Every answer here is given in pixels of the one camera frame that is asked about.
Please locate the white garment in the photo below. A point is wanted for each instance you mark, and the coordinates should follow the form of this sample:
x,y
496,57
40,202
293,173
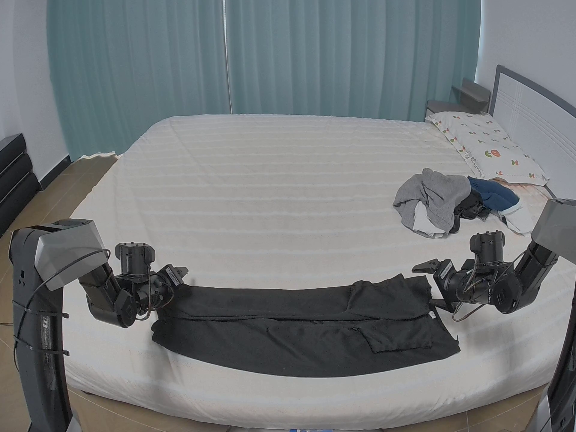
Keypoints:
x,y
517,218
425,223

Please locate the white printed pillow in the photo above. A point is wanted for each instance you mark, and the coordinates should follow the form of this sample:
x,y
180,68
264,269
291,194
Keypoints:
x,y
488,144

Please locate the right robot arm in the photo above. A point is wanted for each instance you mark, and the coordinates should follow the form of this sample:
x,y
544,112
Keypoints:
x,y
513,290

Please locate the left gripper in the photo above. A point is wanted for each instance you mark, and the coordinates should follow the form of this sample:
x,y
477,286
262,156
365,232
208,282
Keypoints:
x,y
171,278

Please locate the blue-green curtain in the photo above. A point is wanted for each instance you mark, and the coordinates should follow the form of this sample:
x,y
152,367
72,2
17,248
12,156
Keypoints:
x,y
351,38
135,61

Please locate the black T-shirt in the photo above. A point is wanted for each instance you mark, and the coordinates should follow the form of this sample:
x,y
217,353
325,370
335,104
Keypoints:
x,y
292,331

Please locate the black chest of drawers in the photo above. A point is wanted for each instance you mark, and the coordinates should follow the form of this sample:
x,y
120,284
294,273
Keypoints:
x,y
15,178

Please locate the grey bedside table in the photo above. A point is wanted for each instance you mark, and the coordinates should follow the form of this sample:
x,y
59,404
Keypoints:
x,y
470,92

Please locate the grey garment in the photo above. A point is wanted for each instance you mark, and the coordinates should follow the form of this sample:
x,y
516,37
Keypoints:
x,y
432,187

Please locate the black shiny garment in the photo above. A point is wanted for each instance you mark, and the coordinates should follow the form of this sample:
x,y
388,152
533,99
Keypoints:
x,y
470,205

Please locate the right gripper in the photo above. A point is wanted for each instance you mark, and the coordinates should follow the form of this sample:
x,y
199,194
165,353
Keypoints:
x,y
452,284

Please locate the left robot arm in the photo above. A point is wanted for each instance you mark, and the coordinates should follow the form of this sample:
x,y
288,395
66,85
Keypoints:
x,y
67,250

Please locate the dark blue garment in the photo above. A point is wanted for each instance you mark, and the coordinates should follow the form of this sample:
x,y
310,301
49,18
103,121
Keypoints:
x,y
495,194

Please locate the bed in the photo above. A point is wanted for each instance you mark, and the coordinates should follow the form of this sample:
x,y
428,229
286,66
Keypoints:
x,y
292,173

